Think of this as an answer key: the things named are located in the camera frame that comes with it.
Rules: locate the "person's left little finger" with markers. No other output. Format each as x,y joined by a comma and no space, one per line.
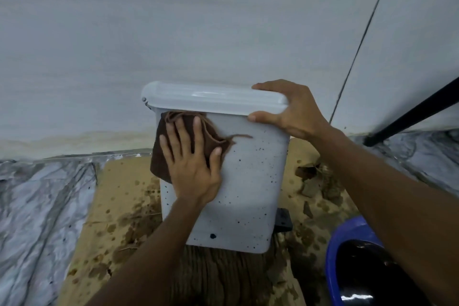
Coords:
165,153

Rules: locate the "person's left thumb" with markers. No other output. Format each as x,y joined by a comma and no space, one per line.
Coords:
216,166

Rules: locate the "person's left middle finger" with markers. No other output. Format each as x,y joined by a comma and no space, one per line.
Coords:
184,140

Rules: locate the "person's right thumb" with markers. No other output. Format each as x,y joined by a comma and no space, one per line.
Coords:
267,118

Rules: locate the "person's right hand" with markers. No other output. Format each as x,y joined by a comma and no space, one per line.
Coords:
301,112

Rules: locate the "person's right forearm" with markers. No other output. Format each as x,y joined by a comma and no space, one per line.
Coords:
394,209

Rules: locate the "black pole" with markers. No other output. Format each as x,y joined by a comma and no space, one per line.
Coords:
412,115

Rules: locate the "person's left forearm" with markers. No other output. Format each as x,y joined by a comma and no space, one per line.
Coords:
154,259

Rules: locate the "brown ribbed mat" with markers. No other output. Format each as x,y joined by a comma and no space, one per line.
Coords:
222,277

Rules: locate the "white speckled pedal bin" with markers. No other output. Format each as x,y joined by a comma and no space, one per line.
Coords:
247,180

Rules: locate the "brown cleaning cloth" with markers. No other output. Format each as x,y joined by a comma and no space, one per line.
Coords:
210,136

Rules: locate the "blue plastic basin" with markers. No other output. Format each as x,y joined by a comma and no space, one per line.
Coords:
340,241

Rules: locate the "person's left hand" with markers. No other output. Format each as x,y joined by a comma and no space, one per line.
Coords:
190,176

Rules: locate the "stained tan cardboard sheet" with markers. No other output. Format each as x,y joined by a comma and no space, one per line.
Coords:
118,187

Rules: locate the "brown torn cardboard scrap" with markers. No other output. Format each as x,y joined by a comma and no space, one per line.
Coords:
306,172
307,209

